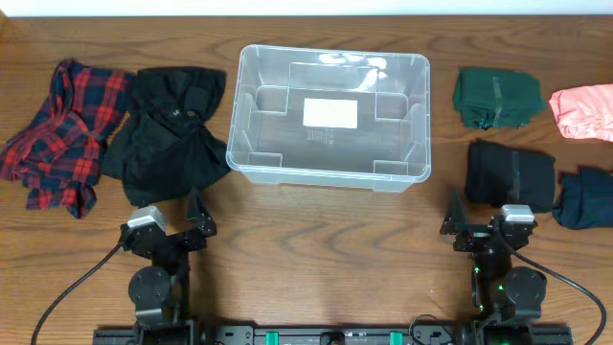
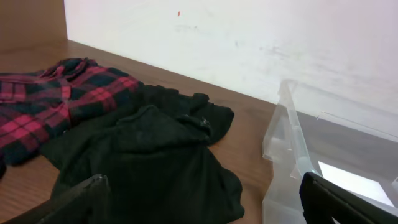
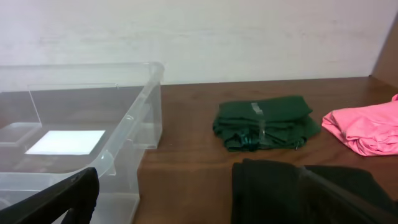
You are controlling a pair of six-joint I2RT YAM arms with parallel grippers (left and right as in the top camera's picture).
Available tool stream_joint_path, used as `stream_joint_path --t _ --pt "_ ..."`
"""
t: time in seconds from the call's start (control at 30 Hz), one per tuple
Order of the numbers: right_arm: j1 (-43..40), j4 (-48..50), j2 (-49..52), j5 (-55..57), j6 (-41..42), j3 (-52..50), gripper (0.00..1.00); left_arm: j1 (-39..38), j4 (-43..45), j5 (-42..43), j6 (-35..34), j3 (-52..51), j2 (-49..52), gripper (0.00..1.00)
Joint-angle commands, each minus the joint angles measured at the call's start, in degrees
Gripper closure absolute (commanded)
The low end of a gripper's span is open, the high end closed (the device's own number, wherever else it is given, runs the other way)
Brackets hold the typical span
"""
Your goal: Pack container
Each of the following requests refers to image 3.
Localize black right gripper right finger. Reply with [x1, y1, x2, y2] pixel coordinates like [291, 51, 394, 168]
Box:
[298, 167, 397, 224]

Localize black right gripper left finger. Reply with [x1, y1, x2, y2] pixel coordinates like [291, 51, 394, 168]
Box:
[1, 167, 100, 224]

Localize black garment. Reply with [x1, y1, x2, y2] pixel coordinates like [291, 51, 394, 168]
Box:
[231, 159, 397, 224]

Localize pink garment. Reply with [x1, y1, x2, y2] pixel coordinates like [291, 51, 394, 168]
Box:
[322, 95, 397, 156]

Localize dark green garment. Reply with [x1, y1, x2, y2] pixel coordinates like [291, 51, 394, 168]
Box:
[213, 95, 321, 151]

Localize white label inside container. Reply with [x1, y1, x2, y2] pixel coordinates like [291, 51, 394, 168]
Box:
[25, 130, 105, 156]

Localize clear plastic storage container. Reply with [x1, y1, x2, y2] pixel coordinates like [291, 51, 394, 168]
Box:
[1, 62, 164, 223]

